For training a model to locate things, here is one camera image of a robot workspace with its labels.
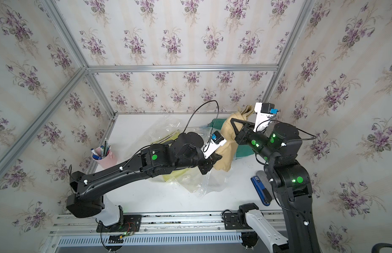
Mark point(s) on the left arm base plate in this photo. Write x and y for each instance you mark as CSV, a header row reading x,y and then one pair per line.
x,y
129,224

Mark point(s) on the green garment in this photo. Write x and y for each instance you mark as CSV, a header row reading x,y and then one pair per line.
x,y
242,150

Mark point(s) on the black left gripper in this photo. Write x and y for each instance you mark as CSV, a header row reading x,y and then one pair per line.
x,y
209,162

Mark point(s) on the aluminium mounting rail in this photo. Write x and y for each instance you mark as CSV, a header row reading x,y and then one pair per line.
x,y
151,223

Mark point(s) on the beige garment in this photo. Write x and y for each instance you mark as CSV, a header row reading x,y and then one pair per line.
x,y
228,150

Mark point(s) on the white slotted cable duct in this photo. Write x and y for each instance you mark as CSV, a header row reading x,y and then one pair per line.
x,y
151,239

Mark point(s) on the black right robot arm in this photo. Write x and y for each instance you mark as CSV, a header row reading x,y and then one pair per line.
x,y
290,184

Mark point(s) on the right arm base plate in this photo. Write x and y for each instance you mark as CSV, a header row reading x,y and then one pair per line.
x,y
232,222

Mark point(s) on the yellow garment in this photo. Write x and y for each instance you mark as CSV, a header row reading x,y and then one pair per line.
x,y
176,173

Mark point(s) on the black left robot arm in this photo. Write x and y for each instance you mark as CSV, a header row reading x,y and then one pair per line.
x,y
88,198

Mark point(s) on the pink pen cup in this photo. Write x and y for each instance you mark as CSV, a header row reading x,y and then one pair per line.
x,y
104,156

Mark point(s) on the clear plastic vacuum bag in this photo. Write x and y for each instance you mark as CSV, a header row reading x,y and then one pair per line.
x,y
193,181

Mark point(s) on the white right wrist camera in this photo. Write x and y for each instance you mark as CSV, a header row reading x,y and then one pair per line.
x,y
265,113

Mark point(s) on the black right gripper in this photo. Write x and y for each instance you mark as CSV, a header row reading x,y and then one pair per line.
x,y
245,137

